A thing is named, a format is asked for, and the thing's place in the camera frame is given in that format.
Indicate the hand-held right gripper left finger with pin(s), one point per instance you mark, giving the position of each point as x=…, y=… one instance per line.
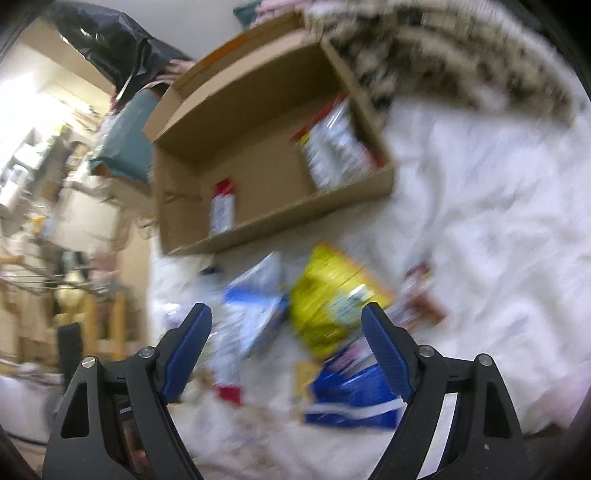
x=184, y=355

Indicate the white cabinet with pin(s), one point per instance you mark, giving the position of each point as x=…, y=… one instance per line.
x=85, y=217

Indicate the silver red snack bag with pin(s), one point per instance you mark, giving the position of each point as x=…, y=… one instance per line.
x=337, y=143

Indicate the pink clothing pile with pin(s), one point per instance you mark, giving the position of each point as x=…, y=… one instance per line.
x=286, y=5

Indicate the cardboard box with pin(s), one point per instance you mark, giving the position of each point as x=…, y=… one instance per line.
x=258, y=152

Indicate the black plastic bag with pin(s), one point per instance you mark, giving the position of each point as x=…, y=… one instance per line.
x=115, y=41

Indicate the dark blue cookie packet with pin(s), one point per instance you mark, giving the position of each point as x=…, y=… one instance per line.
x=351, y=392

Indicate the teal pillow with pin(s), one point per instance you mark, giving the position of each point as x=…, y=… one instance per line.
x=247, y=14

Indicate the brown snack bar packet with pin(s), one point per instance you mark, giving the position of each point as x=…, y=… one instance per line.
x=420, y=295

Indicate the white snack packet red top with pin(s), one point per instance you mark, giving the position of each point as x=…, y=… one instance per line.
x=224, y=207

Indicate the pink cloth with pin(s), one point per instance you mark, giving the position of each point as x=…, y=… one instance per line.
x=178, y=67

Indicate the blue white snack bag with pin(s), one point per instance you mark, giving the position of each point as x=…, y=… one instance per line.
x=256, y=309

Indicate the pink cushion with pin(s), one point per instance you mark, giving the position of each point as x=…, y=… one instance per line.
x=554, y=401

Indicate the yellow snack bag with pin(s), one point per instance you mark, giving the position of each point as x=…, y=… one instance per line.
x=328, y=300

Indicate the small red snack packet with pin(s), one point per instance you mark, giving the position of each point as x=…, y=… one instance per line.
x=228, y=392

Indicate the beige black fur blanket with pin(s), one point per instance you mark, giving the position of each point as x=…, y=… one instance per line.
x=443, y=46

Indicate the yellow wooden rack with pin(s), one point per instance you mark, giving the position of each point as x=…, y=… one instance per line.
x=108, y=323

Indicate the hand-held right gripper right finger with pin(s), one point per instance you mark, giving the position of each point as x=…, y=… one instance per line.
x=390, y=355

